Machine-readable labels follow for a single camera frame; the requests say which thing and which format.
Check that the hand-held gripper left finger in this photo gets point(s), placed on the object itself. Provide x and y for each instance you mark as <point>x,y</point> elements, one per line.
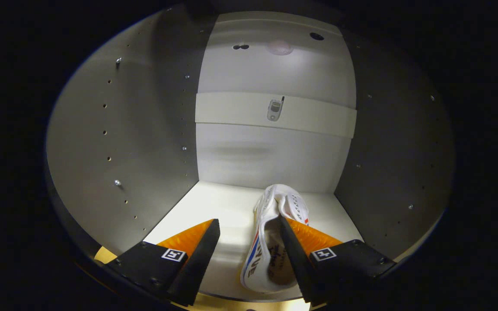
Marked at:
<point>195,268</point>

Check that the grey shoe cabinet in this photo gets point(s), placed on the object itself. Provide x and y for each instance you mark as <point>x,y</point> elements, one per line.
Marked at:
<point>145,129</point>

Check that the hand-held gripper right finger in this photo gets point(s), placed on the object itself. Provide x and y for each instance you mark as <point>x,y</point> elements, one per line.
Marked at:
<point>301,263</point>

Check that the white shoe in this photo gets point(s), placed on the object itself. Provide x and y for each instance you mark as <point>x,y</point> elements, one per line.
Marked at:
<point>266,224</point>

